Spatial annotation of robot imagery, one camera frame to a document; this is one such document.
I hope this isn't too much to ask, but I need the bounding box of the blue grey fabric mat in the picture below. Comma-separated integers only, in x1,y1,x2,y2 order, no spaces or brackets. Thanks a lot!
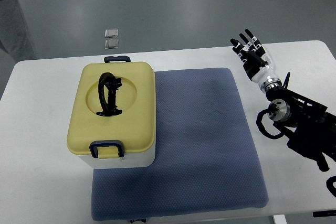
91,68,268,221

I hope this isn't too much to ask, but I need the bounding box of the yellow storage box lid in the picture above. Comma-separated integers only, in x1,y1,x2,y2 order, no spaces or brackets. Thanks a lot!
67,61,156,159

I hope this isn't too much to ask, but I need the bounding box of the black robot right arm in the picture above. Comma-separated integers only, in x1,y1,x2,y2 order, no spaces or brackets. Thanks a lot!
256,73,335,172

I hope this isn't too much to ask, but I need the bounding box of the black label under table edge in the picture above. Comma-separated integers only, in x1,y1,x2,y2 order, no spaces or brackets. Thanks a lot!
312,210,336,218

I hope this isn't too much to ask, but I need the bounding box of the white storage box base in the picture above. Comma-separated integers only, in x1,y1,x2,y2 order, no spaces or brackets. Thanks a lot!
79,146,155,169

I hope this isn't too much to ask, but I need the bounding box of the upper silver floor plate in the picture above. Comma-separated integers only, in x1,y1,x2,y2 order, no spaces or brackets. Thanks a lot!
104,28,119,38

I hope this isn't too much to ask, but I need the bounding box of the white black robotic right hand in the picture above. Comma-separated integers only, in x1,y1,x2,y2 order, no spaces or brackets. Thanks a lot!
230,29,282,93

